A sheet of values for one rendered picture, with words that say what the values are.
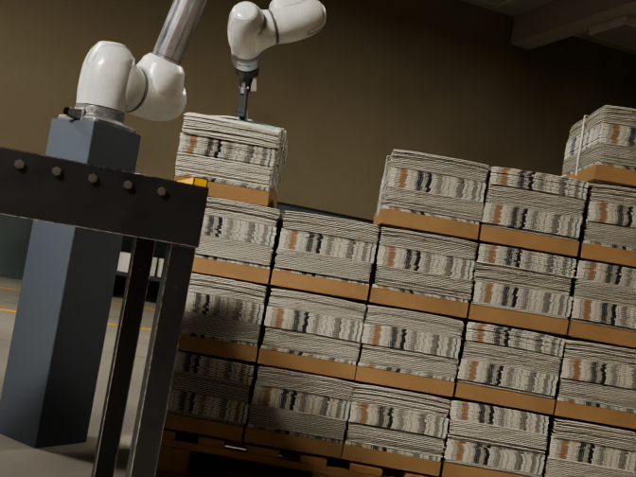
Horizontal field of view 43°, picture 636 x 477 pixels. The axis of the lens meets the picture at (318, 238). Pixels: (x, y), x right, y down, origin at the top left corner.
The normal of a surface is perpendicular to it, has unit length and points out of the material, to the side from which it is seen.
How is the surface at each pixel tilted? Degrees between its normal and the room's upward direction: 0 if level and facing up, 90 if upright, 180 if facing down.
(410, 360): 90
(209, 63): 90
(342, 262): 90
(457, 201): 90
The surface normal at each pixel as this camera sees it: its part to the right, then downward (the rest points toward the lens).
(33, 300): -0.53, -0.11
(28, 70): 0.34, 0.03
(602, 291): 0.00, -0.04
